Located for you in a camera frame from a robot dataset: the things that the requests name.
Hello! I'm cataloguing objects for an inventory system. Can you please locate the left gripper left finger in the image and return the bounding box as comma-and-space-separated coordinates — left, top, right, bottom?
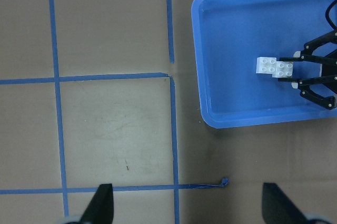
78, 183, 114, 224

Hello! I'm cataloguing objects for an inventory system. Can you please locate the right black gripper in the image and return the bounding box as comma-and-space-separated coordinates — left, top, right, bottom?
278, 30, 336, 110

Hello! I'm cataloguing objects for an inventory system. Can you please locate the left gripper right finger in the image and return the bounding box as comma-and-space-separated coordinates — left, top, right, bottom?
262, 182, 308, 223

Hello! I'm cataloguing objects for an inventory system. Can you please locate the white block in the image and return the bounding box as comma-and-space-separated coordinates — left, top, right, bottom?
256, 57, 276, 74
272, 61, 293, 78

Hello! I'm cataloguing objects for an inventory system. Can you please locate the blue plastic tray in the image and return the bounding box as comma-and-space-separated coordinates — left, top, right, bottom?
191, 0, 336, 129

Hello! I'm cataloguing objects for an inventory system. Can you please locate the brown paper table cover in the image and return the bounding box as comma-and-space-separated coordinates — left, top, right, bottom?
1, 0, 336, 223

